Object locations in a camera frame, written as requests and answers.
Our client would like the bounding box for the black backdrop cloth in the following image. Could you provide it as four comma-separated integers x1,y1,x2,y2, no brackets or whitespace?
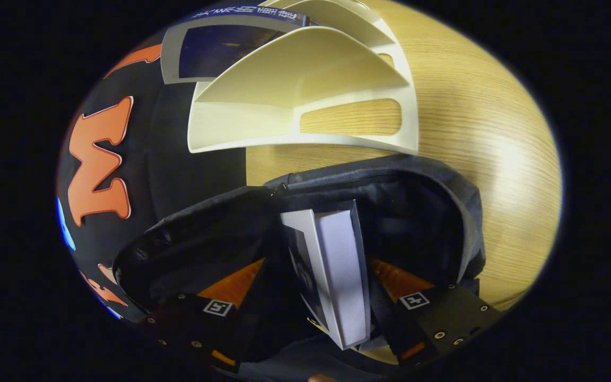
56,32,248,322

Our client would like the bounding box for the blue picture cover book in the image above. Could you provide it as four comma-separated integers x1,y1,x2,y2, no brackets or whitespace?
161,4,311,84

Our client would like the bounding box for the grey schoolbag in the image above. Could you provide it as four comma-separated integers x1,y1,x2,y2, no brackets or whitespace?
112,154,486,382

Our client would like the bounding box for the dark cover book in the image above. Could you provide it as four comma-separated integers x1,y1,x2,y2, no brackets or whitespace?
280,201,372,351

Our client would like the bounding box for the white bookshelf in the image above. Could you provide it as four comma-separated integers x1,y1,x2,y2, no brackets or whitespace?
188,0,420,154

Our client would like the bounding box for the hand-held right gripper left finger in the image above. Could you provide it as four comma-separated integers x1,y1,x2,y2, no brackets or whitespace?
141,257,267,372

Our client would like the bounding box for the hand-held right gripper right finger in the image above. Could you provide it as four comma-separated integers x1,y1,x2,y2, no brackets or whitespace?
366,257,502,368

